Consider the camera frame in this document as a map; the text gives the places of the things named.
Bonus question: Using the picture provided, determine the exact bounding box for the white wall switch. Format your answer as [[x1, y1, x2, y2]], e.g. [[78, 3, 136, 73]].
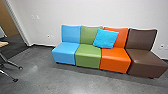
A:
[[31, 14, 40, 20]]

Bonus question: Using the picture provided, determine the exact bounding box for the brown wooden door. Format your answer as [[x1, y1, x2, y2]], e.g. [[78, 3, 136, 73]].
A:
[[0, 0, 22, 38]]

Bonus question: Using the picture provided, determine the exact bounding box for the blue sofa chair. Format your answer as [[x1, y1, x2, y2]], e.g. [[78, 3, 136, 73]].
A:
[[51, 24, 83, 66]]

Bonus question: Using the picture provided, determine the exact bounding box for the cyan pillow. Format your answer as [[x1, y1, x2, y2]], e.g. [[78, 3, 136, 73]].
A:
[[92, 28, 120, 50]]

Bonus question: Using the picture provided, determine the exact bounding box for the brown sofa chair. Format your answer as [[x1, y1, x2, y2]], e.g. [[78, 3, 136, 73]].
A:
[[125, 27, 168, 80]]

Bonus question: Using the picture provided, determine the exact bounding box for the orange sofa chair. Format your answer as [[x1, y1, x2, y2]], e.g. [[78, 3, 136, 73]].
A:
[[99, 26, 132, 74]]

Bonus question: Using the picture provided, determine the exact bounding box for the green sofa chair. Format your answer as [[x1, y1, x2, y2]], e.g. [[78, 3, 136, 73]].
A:
[[74, 25, 104, 70]]

